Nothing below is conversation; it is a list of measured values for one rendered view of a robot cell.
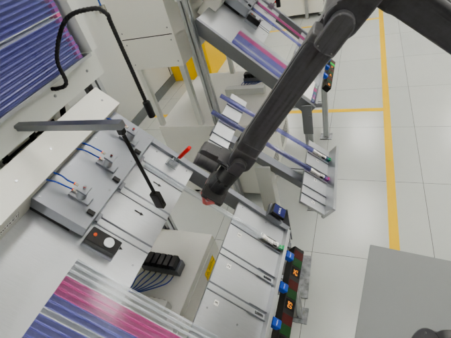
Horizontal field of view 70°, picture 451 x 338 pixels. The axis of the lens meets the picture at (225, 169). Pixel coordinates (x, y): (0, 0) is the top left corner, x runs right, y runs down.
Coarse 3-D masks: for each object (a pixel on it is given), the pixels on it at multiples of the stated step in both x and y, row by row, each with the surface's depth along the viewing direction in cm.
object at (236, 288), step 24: (240, 216) 104; (240, 240) 100; (216, 264) 91; (240, 264) 95; (264, 264) 99; (216, 288) 87; (240, 288) 91; (264, 288) 95; (216, 312) 84; (240, 312) 87; (264, 312) 90; (240, 336) 84
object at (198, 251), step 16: (160, 240) 134; (176, 240) 132; (192, 240) 130; (208, 240) 128; (192, 256) 124; (208, 256) 126; (144, 272) 123; (192, 272) 118; (208, 272) 127; (160, 288) 116; (176, 288) 115; (192, 288) 115; (176, 304) 110; (192, 304) 115; (192, 320) 115
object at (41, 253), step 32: (160, 160) 100; (128, 192) 89; (160, 192) 94; (32, 224) 73; (128, 224) 84; (160, 224) 89; (0, 256) 67; (32, 256) 70; (64, 256) 73; (96, 256) 77; (128, 256) 80; (0, 288) 65; (32, 288) 67; (0, 320) 62; (32, 320) 65
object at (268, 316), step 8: (288, 232) 108; (288, 240) 106; (280, 256) 103; (280, 264) 100; (280, 272) 98; (280, 280) 96; (272, 288) 95; (272, 296) 93; (272, 304) 91; (272, 312) 90; (264, 320) 89; (264, 328) 87; (264, 336) 85
